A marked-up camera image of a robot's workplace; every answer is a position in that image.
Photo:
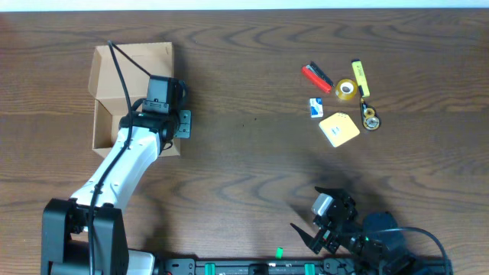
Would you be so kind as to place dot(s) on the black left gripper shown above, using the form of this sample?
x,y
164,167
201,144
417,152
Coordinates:
x,y
184,124

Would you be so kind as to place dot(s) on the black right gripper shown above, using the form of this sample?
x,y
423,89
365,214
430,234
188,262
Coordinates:
x,y
325,230

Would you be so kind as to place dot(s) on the brown cardboard box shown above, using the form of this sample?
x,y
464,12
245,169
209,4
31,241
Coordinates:
x,y
105,86

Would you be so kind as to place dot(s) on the yellow sticky notepad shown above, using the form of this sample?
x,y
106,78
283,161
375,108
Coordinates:
x,y
339,128

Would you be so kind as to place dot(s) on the black correction tape dispenser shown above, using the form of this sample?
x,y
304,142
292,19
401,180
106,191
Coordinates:
x,y
370,120

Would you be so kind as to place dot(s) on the white blue staples box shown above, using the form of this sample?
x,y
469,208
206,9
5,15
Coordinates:
x,y
316,108

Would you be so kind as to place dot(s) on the yellow tape roll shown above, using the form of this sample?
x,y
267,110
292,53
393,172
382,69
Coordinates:
x,y
346,89

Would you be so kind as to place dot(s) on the red black stapler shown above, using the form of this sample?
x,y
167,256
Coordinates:
x,y
317,77

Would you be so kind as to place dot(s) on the yellow highlighter pen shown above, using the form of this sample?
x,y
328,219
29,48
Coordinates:
x,y
360,78

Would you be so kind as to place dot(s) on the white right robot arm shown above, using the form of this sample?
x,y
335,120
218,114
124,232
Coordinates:
x,y
373,243

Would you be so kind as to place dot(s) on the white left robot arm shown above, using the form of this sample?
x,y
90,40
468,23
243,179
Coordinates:
x,y
85,234

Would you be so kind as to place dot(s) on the green clip on rail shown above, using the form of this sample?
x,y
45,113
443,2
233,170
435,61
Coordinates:
x,y
279,253

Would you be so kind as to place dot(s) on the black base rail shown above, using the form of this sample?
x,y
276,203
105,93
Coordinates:
x,y
327,266

